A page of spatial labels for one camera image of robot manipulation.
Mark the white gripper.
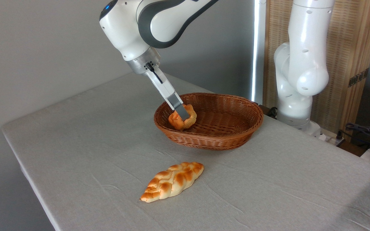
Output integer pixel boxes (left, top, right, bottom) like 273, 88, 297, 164
144, 65, 191, 122

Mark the round knotted bread roll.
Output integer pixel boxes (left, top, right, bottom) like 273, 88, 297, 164
168, 103, 198, 131

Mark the brown wicker basket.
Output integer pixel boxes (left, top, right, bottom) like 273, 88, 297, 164
154, 92, 264, 151

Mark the long braided bread loaf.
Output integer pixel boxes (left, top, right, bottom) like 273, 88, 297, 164
140, 161, 205, 203

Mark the white vertical light strip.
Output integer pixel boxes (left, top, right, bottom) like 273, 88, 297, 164
251, 0, 267, 105

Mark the grey tablecloth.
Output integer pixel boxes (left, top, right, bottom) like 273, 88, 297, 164
1, 72, 370, 231

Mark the black screen hinge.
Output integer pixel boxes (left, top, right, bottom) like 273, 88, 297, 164
348, 68, 369, 88

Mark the wooden bamboo folding screen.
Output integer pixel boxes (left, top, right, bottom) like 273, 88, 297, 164
263, 0, 370, 136

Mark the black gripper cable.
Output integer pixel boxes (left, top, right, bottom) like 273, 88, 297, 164
145, 62, 164, 85

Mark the black cable behind basket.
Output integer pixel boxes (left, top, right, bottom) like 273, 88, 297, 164
258, 104, 278, 120

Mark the black cable bundle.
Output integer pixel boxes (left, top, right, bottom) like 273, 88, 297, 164
336, 123, 370, 152

